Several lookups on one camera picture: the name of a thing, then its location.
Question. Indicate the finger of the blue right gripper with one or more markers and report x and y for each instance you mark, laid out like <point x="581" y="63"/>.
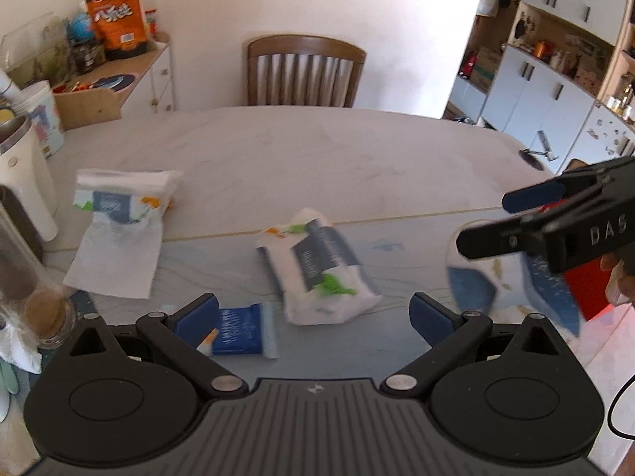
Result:
<point x="533" y="197"/>
<point x="518" y="234"/>

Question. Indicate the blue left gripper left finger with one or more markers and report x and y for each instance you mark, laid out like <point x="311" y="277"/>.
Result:
<point x="194" y="322"/>

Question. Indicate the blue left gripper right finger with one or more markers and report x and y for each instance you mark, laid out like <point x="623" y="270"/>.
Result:
<point x="432" y="320"/>

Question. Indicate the right hand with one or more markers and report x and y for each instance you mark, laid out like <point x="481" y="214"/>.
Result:
<point x="620" y="288"/>

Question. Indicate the black phone stand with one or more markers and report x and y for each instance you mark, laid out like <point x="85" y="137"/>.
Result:
<point x="533" y="157"/>

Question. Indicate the blue white biscuit packet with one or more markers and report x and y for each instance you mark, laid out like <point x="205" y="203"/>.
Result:
<point x="243" y="331"/>

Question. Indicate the red shoe box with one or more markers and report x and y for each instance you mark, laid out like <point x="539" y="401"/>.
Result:
<point x="578" y="294"/>

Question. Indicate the white paper napkin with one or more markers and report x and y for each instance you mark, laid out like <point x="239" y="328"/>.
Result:
<point x="117" y="260"/>

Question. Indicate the tissue pack centre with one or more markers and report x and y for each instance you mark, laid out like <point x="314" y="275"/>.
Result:
<point x="319" y="277"/>

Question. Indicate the tissue pack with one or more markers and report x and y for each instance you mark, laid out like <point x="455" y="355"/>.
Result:
<point x="319" y="277"/>
<point x="125" y="197"/>

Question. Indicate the tissue pack left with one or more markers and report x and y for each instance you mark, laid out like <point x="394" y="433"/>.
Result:
<point x="125" y="197"/>

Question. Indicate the glass jar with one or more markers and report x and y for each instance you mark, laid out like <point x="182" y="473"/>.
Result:
<point x="30" y="301"/>

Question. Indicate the crumpled white tissue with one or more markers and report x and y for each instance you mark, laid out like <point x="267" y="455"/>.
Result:
<point x="20" y="350"/>

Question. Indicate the white sideboard cabinet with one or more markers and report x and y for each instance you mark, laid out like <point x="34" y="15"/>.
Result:
<point x="131" y="88"/>

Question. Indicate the wooden chair far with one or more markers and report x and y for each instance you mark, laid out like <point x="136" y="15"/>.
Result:
<point x="298" y="70"/>

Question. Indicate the patterned paper cup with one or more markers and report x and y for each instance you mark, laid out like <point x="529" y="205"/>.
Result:
<point x="40" y="106"/>

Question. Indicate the orange snack bag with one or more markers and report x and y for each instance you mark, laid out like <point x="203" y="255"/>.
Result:
<point x="119" y="27"/>

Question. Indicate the white wall cabinets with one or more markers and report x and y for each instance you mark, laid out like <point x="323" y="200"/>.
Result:
<point x="562" y="66"/>

